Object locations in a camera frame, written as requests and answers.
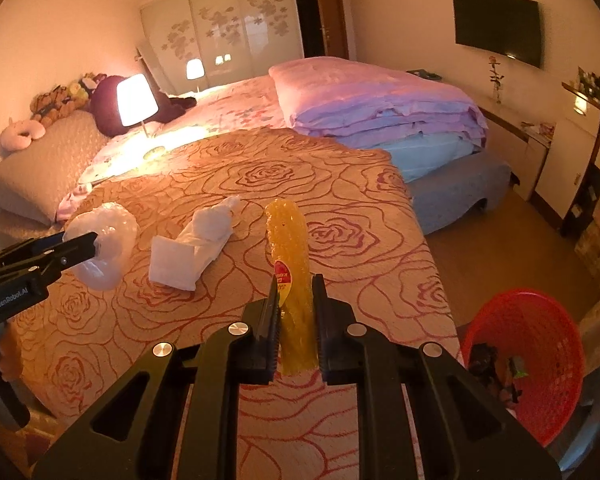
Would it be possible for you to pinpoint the bed with floral sheet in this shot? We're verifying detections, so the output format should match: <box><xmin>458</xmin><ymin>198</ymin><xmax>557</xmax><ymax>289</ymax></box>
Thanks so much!
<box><xmin>0</xmin><ymin>72</ymin><xmax>513</xmax><ymax>241</ymax></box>

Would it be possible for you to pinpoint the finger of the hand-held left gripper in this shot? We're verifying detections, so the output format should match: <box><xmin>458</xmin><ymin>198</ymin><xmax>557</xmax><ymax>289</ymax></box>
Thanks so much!
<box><xmin>0</xmin><ymin>231</ymin><xmax>99</xmax><ymax>267</ymax></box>
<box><xmin>0</xmin><ymin>249</ymin><xmax>97</xmax><ymax>291</ymax></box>

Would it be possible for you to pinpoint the brown wooden door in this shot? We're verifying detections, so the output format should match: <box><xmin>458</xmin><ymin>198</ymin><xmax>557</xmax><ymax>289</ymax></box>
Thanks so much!
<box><xmin>314</xmin><ymin>0</ymin><xmax>350</xmax><ymax>61</ymax></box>

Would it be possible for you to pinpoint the dark plush toy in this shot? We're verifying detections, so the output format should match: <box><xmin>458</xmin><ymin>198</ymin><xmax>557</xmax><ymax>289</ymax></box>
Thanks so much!
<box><xmin>89</xmin><ymin>75</ymin><xmax>198</xmax><ymax>138</ymax></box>

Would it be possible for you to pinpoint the bed with rose bedspread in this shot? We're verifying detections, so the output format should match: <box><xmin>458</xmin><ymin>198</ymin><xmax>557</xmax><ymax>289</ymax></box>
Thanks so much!
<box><xmin>10</xmin><ymin>127</ymin><xmax>463</xmax><ymax>480</ymax></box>

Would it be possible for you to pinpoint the floral sliding door wardrobe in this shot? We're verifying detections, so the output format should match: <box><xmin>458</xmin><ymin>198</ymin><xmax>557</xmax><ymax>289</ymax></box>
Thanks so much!
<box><xmin>140</xmin><ymin>0</ymin><xmax>305</xmax><ymax>91</ymax></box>

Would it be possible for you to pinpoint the black plastic scrap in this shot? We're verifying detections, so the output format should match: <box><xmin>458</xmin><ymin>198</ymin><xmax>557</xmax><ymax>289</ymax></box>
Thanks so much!
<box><xmin>469</xmin><ymin>342</ymin><xmax>503</xmax><ymax>386</ymax></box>

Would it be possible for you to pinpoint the beige pillow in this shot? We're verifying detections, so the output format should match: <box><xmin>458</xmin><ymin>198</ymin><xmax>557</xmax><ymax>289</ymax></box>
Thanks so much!
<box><xmin>0</xmin><ymin>110</ymin><xmax>113</xmax><ymax>226</ymax></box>

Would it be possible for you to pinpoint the brown plush toy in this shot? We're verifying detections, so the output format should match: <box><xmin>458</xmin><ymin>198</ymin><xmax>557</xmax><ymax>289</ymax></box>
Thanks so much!
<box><xmin>30</xmin><ymin>87</ymin><xmax>78</xmax><ymax>127</ymax></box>

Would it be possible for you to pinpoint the folded pink quilt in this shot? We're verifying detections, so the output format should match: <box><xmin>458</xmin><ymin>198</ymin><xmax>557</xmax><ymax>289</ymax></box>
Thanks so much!
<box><xmin>269</xmin><ymin>57</ymin><xmax>488</xmax><ymax>153</ymax></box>

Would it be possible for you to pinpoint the red plastic basket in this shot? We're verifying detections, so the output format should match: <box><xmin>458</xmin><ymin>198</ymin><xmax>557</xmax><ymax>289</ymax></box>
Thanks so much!
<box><xmin>460</xmin><ymin>288</ymin><xmax>585</xmax><ymax>448</ymax></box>

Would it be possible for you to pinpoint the white tissue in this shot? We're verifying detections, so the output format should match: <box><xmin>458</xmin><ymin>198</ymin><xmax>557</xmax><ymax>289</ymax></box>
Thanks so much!
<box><xmin>148</xmin><ymin>195</ymin><xmax>241</xmax><ymax>292</ymax></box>

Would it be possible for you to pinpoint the green and yellow plush toy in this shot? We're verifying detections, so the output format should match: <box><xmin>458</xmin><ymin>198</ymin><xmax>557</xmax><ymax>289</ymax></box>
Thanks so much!
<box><xmin>67</xmin><ymin>74</ymin><xmax>99</xmax><ymax>107</ymax></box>

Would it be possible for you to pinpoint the small table lamp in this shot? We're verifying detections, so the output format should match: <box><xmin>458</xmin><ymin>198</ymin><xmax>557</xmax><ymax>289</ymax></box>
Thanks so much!
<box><xmin>186</xmin><ymin>58</ymin><xmax>205</xmax><ymax>93</ymax></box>

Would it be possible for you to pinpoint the low white cabinet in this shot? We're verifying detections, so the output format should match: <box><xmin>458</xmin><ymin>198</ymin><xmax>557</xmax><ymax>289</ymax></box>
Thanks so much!
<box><xmin>472</xmin><ymin>95</ymin><xmax>556</xmax><ymax>201</ymax></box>

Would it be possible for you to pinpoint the tall white cabinet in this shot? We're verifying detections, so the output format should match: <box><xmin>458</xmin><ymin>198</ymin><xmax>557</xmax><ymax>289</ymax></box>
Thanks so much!
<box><xmin>532</xmin><ymin>82</ymin><xmax>600</xmax><ymax>233</ymax></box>

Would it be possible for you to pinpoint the wall mounted television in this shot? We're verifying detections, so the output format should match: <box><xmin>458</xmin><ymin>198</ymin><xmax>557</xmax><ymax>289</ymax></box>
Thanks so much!
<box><xmin>452</xmin><ymin>0</ymin><xmax>541</xmax><ymax>68</ymax></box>

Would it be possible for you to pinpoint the pink plush toy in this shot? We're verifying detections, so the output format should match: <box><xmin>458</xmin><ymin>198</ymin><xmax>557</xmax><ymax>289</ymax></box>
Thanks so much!
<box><xmin>0</xmin><ymin>116</ymin><xmax>47</xmax><ymax>153</ymax></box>

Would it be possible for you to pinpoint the clear plastic bag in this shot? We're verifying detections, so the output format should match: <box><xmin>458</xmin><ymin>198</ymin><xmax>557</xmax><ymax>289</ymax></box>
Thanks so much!
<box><xmin>62</xmin><ymin>202</ymin><xmax>141</xmax><ymax>291</ymax></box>

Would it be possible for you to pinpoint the rose in vase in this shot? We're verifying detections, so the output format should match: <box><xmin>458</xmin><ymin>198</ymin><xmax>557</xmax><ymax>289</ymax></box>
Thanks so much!
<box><xmin>487</xmin><ymin>56</ymin><xmax>506</xmax><ymax>106</ymax></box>

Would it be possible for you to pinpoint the person's left hand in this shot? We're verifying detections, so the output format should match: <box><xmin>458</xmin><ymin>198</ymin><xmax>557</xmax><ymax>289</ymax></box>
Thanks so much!
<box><xmin>0</xmin><ymin>321</ymin><xmax>25</xmax><ymax>382</ymax></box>

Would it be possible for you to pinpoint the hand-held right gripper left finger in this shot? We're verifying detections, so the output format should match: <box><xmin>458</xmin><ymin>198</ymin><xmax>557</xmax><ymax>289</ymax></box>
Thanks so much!
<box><xmin>32</xmin><ymin>274</ymin><xmax>282</xmax><ymax>480</ymax></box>

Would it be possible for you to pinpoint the white table lamp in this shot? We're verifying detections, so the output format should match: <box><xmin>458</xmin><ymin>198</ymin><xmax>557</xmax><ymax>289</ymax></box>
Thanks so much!
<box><xmin>116</xmin><ymin>73</ymin><xmax>167</xmax><ymax>158</ymax></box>

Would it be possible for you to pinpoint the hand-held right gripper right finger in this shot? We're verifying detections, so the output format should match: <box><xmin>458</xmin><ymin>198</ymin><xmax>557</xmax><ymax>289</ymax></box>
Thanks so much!
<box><xmin>311</xmin><ymin>276</ymin><xmax>562</xmax><ymax>480</ymax></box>

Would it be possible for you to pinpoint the row of cosmetic bottles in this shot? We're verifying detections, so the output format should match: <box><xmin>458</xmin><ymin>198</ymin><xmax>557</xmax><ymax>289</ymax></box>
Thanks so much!
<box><xmin>577</xmin><ymin>67</ymin><xmax>600</xmax><ymax>111</ymax></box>

